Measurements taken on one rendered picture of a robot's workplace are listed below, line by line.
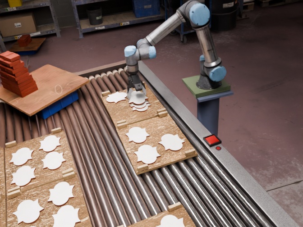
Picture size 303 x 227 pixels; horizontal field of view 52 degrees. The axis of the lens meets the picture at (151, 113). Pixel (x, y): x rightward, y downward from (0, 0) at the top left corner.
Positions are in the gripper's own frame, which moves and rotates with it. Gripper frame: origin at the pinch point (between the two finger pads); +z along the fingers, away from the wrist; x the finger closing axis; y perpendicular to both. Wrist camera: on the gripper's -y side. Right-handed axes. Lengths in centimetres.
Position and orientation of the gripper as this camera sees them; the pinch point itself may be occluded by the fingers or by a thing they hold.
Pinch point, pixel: (137, 97)
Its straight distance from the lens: 211.0
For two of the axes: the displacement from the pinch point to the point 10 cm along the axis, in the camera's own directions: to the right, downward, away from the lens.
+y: -3.0, -5.3, 7.9
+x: -9.5, 2.4, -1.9
